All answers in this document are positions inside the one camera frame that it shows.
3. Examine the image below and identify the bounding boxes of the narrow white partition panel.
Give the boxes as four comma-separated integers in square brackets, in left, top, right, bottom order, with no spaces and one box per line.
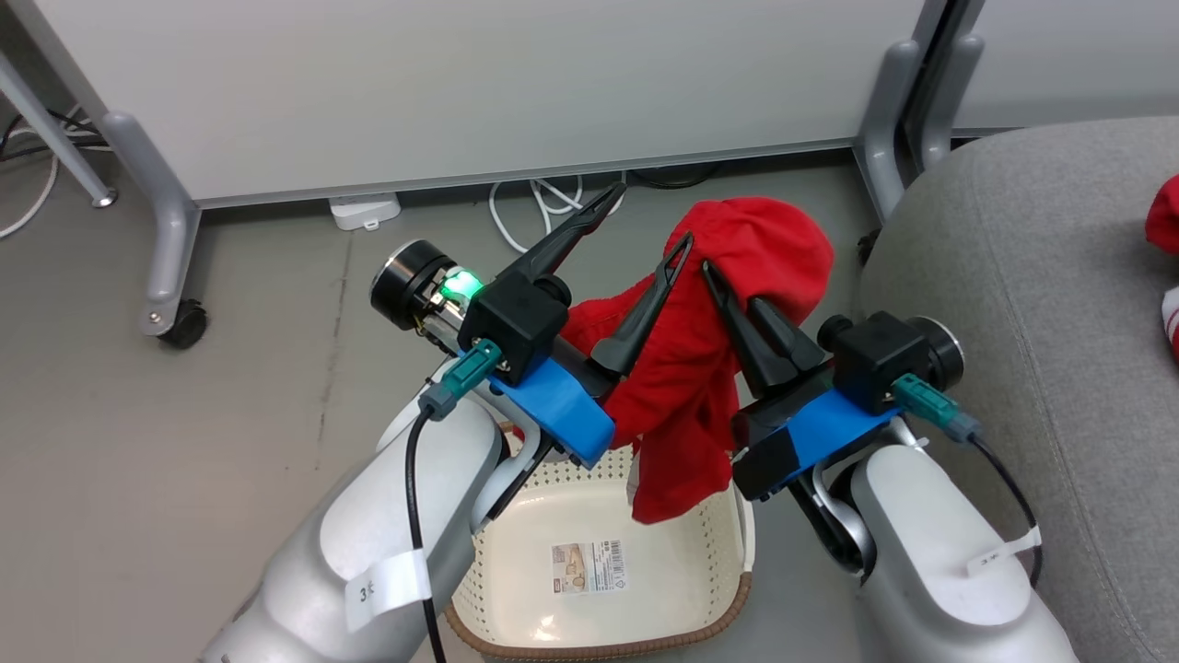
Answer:
[953,0,1179,132]

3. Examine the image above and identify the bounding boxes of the looped white cable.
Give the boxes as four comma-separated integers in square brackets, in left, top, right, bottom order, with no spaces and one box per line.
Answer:
[488,173,627,254]

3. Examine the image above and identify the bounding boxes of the wide white partition panel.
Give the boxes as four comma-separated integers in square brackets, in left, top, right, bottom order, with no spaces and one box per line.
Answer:
[32,0,950,209]

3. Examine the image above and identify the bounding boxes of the black floor cables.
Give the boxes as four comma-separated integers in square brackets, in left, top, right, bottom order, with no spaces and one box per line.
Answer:
[0,109,110,163]

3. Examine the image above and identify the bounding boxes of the grey metal table leg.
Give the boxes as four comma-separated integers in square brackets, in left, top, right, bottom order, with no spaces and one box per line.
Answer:
[0,51,119,208]

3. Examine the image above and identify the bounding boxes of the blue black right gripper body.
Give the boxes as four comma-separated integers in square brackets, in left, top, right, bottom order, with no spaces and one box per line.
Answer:
[730,366,908,503]

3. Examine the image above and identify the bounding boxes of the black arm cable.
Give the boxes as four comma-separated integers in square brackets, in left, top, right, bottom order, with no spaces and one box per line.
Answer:
[405,410,449,663]
[967,437,1045,590]

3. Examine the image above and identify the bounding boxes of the teal right camera connector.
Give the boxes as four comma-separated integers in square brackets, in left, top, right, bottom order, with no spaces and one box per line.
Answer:
[892,373,985,445]

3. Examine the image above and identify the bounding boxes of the cream plastic laundry basket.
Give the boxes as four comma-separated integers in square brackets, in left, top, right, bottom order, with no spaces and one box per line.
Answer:
[445,442,756,661]

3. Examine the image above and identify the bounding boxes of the paper label sticker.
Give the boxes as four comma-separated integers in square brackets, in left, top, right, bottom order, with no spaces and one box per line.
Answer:
[551,540,627,595]

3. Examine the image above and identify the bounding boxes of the teal left camera connector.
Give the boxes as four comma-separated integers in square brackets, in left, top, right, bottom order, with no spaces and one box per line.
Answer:
[419,338,504,422]

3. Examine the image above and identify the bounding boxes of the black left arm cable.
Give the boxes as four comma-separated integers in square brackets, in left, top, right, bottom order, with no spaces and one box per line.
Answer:
[405,410,449,663]

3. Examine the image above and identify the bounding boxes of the white tape label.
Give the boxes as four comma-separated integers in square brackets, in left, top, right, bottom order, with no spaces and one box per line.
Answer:
[344,548,431,634]
[965,525,1042,578]

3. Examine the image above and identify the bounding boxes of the red cloth garment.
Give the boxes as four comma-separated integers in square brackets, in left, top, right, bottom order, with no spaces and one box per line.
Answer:
[557,196,835,526]
[1145,173,1179,362]

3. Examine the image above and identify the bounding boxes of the white power adapter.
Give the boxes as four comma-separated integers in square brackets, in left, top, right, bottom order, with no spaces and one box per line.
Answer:
[329,192,403,231]

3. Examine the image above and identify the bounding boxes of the thin white floor cable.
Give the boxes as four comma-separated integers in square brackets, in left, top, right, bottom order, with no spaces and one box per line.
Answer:
[0,157,62,240]

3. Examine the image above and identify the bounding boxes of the grey fabric sofa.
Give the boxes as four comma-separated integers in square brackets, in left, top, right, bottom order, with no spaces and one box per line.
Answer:
[857,115,1179,663]

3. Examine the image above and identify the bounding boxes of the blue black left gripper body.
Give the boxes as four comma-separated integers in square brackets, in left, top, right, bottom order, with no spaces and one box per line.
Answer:
[488,333,616,469]

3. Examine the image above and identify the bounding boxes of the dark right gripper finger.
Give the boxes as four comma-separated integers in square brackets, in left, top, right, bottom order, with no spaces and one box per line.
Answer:
[748,297,830,377]
[702,260,782,399]

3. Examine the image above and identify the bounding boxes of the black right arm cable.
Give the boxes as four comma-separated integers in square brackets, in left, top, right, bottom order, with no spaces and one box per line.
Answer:
[967,437,1045,590]

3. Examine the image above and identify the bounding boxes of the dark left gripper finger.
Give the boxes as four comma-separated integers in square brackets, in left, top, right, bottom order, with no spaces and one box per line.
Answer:
[589,232,695,377]
[502,181,628,288]

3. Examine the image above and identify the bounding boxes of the black cable under partition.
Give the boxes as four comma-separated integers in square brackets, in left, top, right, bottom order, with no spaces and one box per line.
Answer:
[626,164,724,191]

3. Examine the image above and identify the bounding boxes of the grey partition foot with caster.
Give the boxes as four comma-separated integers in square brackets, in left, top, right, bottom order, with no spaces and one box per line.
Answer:
[99,112,202,337]

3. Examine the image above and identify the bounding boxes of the teal camera connector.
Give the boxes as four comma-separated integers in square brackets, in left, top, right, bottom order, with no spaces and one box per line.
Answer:
[892,373,985,445]
[419,338,504,422]

